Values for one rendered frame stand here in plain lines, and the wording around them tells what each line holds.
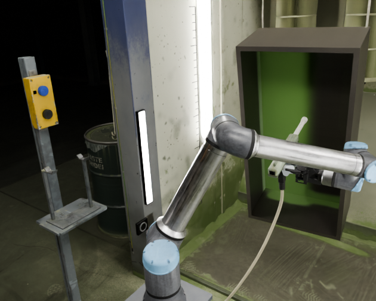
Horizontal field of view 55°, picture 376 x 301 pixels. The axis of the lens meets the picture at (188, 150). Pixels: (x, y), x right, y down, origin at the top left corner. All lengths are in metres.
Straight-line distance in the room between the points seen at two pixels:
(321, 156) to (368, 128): 1.96
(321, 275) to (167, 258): 1.57
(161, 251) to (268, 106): 1.32
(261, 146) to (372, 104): 2.18
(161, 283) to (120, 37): 1.32
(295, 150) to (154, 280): 0.75
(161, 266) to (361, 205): 2.12
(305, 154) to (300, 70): 0.97
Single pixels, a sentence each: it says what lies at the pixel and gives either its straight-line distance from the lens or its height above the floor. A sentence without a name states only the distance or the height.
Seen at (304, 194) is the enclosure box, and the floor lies 0.55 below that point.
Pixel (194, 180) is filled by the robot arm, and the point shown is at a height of 1.16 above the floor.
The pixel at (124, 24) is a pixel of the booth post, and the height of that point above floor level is 1.76.
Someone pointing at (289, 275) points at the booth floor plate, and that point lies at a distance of 2.80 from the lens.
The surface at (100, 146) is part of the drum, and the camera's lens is 2.95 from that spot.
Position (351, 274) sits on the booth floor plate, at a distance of 2.93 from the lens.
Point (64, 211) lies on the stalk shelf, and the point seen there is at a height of 0.79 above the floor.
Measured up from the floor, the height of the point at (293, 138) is 1.21.
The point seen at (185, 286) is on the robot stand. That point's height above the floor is 0.64.
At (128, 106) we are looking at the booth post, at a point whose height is 1.30.
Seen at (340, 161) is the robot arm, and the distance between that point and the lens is 1.49.
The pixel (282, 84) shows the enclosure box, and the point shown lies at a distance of 2.37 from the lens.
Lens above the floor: 1.83
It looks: 21 degrees down
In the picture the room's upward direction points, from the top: 3 degrees counter-clockwise
